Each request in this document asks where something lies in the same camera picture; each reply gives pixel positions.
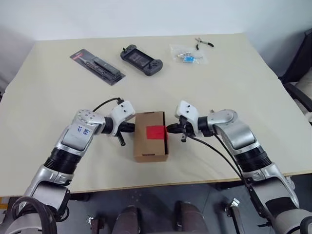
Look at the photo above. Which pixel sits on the black packaged tool set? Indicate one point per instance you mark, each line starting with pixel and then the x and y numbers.
pixel 97 64

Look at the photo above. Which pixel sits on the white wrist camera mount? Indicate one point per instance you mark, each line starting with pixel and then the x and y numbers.
pixel 187 112
pixel 123 111

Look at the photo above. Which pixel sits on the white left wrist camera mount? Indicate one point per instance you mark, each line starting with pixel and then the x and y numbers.
pixel 123 111

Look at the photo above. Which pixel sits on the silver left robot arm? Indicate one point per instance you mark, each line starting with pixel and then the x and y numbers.
pixel 78 136

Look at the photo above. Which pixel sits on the brown cardboard box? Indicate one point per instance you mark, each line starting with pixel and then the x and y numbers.
pixel 148 148

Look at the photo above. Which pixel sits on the black office chair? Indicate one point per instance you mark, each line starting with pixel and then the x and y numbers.
pixel 302 61

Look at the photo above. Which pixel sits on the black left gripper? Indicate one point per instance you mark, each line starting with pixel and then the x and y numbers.
pixel 121 128

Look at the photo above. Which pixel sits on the clear plastic parts bag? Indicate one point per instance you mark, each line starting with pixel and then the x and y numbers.
pixel 187 58

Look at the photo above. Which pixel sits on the dark rounded shape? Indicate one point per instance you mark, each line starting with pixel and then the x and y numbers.
pixel 191 218
pixel 131 220

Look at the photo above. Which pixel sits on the black handheld game controller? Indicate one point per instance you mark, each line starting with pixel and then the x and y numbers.
pixel 139 58

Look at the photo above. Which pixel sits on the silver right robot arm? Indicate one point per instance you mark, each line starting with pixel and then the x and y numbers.
pixel 239 136

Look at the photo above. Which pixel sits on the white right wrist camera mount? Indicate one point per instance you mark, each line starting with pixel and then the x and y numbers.
pixel 187 112

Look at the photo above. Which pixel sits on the red tape patch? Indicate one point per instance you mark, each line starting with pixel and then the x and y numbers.
pixel 154 132

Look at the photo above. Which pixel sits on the dark metal bracket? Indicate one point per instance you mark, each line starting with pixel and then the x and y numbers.
pixel 235 214
pixel 97 225

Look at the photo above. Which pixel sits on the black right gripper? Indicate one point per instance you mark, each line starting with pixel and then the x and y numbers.
pixel 182 127

